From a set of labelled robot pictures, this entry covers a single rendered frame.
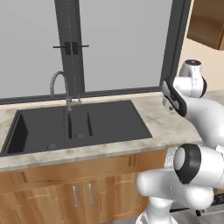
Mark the dark grey framed window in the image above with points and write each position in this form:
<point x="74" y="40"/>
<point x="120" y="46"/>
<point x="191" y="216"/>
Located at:
<point x="70" y="23"/>

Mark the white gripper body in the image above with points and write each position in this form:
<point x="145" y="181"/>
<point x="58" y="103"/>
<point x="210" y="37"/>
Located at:
<point x="167" y="104"/>

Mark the grey curved tap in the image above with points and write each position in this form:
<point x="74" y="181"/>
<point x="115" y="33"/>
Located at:
<point x="68" y="102"/>

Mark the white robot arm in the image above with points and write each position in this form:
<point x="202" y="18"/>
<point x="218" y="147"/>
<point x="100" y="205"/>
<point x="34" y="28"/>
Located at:
<point x="204" y="116"/>

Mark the wooden cupboard door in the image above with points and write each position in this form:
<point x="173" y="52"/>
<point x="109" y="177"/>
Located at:
<point x="119" y="198"/>
<point x="38" y="207"/>

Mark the wooden wall cupboard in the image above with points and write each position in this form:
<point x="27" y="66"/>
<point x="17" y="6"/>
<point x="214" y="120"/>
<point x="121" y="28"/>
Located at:
<point x="207" y="20"/>

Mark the black window latch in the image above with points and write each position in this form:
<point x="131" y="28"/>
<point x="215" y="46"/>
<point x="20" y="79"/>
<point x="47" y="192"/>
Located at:
<point x="71" y="47"/>

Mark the wooden panel under sink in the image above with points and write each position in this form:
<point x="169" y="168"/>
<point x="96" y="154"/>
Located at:
<point x="87" y="170"/>

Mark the black double sink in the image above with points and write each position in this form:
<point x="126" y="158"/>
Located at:
<point x="105" y="122"/>

